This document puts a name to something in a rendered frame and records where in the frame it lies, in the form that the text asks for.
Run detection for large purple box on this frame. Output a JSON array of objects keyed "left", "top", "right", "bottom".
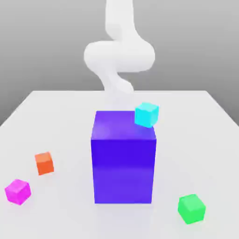
[{"left": 90, "top": 110, "right": 157, "bottom": 204}]

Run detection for small green cube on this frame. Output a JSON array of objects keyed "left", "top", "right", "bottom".
[{"left": 177, "top": 193, "right": 206, "bottom": 225}]

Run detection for small cyan cube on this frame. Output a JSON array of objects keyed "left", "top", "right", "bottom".
[{"left": 134, "top": 102, "right": 160, "bottom": 129}]

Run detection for small orange cube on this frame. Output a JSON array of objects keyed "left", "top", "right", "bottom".
[{"left": 34, "top": 151, "right": 55, "bottom": 176}]

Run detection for small magenta cube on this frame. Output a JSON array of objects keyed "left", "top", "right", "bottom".
[{"left": 4, "top": 178, "right": 32, "bottom": 206}]

